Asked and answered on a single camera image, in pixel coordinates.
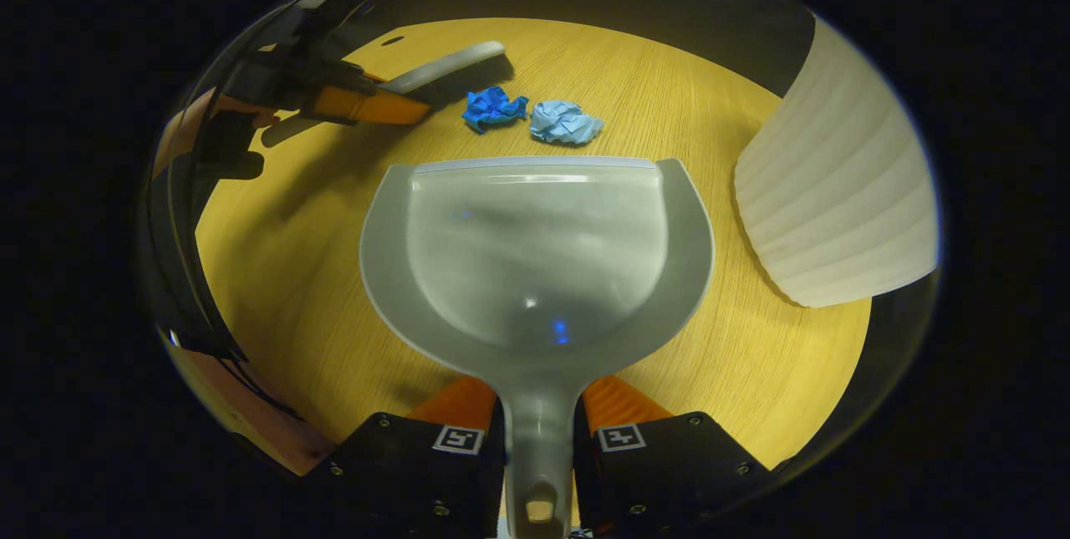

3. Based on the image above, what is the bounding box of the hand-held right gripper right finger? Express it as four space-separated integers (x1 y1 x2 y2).
573 374 774 539

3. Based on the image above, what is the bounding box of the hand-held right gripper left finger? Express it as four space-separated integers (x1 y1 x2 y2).
305 376 507 539

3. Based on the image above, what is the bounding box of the small white broom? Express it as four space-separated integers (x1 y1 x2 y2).
378 40 517 107

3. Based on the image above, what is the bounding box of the dark blue paper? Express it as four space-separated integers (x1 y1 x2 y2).
461 86 530 135

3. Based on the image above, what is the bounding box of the light blue paper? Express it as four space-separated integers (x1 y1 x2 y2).
529 99 604 146

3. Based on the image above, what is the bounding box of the white plastic dustpan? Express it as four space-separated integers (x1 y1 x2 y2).
359 156 716 539

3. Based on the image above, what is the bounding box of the white ribbed garbage bin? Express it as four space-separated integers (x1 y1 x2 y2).
734 17 942 308

